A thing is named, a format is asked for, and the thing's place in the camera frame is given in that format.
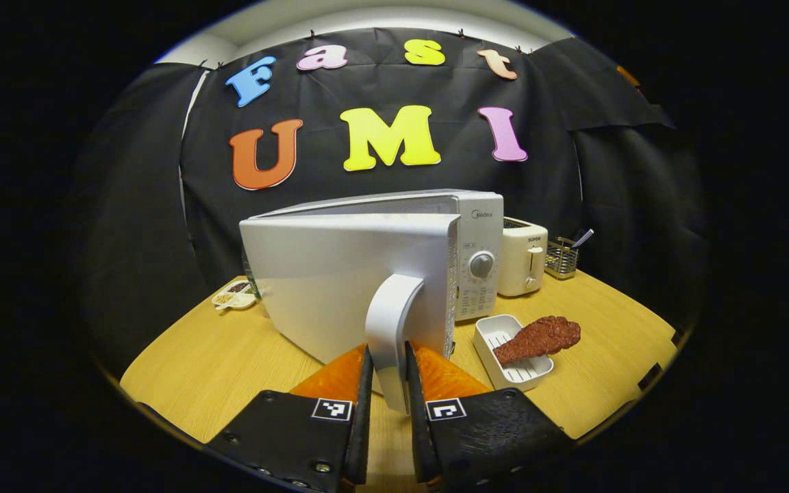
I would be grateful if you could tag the brown red meat slice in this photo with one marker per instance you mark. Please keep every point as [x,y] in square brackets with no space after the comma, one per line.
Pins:
[538,337]

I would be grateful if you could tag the white plastic tray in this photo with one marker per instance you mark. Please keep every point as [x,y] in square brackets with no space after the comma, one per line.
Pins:
[490,335]

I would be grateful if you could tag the black backdrop cloth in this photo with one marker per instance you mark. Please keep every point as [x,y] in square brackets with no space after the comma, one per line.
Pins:
[127,205]

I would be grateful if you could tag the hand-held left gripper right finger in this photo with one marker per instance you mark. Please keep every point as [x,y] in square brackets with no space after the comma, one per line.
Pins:
[420,445]

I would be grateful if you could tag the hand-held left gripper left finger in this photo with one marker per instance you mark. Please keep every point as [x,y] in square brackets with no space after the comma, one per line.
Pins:
[360,445]

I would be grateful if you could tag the white microwave oven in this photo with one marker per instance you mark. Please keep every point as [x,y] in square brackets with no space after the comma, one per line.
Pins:
[340,287]

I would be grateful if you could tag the white divided bean dish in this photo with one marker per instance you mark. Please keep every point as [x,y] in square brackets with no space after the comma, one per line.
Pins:
[235,300]

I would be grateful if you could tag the white toaster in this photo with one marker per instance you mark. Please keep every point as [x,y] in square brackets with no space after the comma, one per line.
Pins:
[521,260]

